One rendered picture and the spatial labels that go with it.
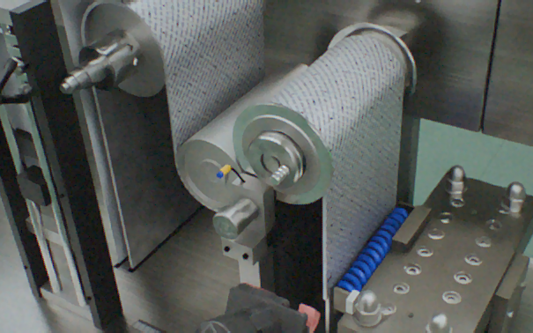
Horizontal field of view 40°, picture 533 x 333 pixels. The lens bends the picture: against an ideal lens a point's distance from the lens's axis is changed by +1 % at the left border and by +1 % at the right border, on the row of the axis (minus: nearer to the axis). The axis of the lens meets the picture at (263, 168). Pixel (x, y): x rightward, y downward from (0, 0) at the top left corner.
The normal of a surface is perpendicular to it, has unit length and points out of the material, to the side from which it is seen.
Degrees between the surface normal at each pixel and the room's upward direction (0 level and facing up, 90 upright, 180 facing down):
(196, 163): 90
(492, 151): 0
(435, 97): 90
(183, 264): 0
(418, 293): 0
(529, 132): 90
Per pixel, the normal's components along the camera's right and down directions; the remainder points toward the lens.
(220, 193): -0.54, 0.51
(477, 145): -0.05, -0.81
